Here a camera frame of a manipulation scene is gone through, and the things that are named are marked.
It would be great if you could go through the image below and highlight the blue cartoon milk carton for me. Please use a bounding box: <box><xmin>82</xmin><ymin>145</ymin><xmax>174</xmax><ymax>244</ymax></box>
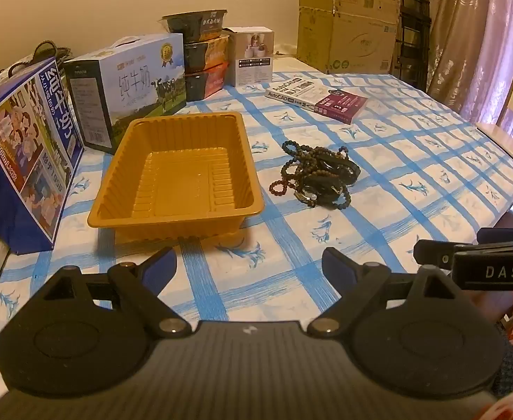
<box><xmin>0</xmin><ymin>57</ymin><xmax>84</xmax><ymax>255</ymax></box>

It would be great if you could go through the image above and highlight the large cardboard box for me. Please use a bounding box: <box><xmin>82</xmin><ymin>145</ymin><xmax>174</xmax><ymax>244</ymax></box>
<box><xmin>297</xmin><ymin>0</ymin><xmax>401</xmax><ymax>75</ymax></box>

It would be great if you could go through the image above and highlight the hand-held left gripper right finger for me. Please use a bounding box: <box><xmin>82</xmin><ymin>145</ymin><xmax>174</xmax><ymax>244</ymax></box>
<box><xmin>307</xmin><ymin>246</ymin><xmax>465</xmax><ymax>337</ymax></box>

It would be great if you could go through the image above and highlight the brown wooden bead necklace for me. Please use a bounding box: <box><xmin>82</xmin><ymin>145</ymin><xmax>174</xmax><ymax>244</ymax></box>
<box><xmin>269</xmin><ymin>157</ymin><xmax>353</xmax><ymax>210</ymax></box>

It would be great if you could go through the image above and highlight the orange instant noodle bowl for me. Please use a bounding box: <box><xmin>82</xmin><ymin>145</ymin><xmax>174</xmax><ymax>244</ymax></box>
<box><xmin>185</xmin><ymin>62</ymin><xmax>230</xmax><ymax>102</ymax></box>

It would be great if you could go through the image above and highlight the black handled bag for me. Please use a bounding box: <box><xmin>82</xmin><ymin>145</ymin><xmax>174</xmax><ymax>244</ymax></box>
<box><xmin>7</xmin><ymin>41</ymin><xmax>71</xmax><ymax>77</ymax></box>

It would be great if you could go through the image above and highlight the black folding rack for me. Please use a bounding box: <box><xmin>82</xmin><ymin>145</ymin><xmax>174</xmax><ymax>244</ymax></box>
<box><xmin>390</xmin><ymin>0</ymin><xmax>432</xmax><ymax>92</ymax></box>

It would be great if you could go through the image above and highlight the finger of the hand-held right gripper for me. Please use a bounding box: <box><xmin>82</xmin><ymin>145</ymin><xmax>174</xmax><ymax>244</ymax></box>
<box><xmin>413</xmin><ymin>239</ymin><xmax>480</xmax><ymax>268</ymax></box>

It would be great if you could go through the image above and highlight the small white product box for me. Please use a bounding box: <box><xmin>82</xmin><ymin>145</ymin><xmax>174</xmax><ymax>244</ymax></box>
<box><xmin>222</xmin><ymin>27</ymin><xmax>276</xmax><ymax>87</ymax></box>

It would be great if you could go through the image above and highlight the blue checked tablecloth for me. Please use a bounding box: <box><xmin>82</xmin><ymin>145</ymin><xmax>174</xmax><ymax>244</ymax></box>
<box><xmin>0</xmin><ymin>55</ymin><xmax>513</xmax><ymax>359</ymax></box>

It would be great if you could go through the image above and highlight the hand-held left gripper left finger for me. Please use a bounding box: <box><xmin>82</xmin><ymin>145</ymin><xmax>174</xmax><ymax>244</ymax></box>
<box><xmin>42</xmin><ymin>246</ymin><xmax>192</xmax><ymax>338</ymax></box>

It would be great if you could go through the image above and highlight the light blue milk box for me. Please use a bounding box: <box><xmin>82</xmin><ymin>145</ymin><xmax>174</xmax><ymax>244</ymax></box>
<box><xmin>63</xmin><ymin>33</ymin><xmax>187</xmax><ymax>155</ymax></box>

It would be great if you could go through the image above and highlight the white and maroon book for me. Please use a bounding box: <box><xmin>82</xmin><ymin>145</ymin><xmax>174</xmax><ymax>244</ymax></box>
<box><xmin>265</xmin><ymin>76</ymin><xmax>368</xmax><ymax>124</ymax></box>

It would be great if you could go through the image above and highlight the yellow plastic tray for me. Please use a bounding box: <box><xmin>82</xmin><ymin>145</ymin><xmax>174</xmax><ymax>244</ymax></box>
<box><xmin>88</xmin><ymin>112</ymin><xmax>264</xmax><ymax>230</ymax></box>

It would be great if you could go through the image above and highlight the dark green bead necklace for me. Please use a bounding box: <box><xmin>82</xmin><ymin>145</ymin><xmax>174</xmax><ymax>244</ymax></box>
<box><xmin>280</xmin><ymin>140</ymin><xmax>349</xmax><ymax>176</ymax></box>

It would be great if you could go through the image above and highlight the black strap wristwatch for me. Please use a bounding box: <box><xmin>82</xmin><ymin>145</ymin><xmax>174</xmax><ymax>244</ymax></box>
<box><xmin>298</xmin><ymin>173</ymin><xmax>349</xmax><ymax>205</ymax></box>

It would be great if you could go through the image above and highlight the patterned curtain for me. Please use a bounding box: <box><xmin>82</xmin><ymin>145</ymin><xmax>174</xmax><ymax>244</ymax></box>
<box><xmin>427</xmin><ymin>0</ymin><xmax>513</xmax><ymax>127</ymax></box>

